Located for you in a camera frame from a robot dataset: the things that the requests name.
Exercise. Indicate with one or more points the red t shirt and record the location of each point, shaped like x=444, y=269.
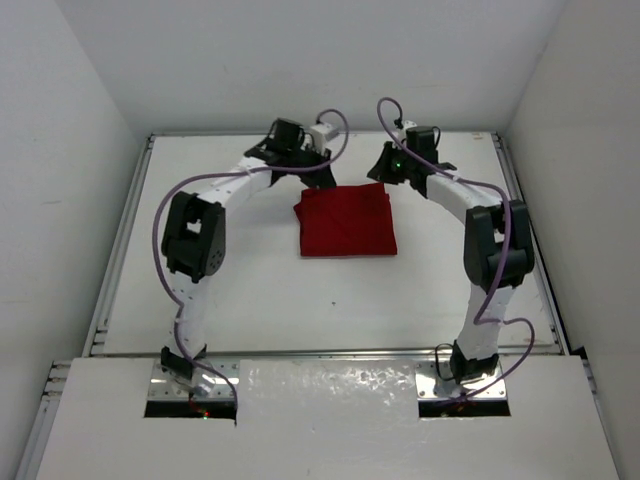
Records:
x=346, y=221

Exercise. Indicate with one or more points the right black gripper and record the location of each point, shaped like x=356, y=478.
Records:
x=382, y=170

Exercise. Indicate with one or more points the aluminium frame rail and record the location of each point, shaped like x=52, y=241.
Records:
x=535, y=299
x=99, y=323

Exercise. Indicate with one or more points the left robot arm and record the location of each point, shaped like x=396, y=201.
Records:
x=189, y=229

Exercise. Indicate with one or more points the right aluminium frame rail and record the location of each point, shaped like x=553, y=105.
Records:
x=535, y=299

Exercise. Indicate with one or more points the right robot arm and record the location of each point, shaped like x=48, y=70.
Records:
x=497, y=246

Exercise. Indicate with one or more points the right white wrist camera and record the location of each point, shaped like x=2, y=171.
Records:
x=402, y=126

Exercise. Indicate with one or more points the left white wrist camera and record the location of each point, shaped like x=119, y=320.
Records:
x=321, y=134

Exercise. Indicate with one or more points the front aluminium mounting rail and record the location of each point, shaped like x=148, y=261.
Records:
x=212, y=388

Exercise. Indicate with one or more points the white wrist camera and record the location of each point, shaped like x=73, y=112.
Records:
x=402, y=126
x=321, y=134

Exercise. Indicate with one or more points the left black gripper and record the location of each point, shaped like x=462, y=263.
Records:
x=314, y=167

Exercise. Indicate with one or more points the left aluminium frame rail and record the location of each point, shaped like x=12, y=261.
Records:
x=99, y=323

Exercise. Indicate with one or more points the white foam front panel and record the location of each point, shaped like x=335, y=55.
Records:
x=326, y=420

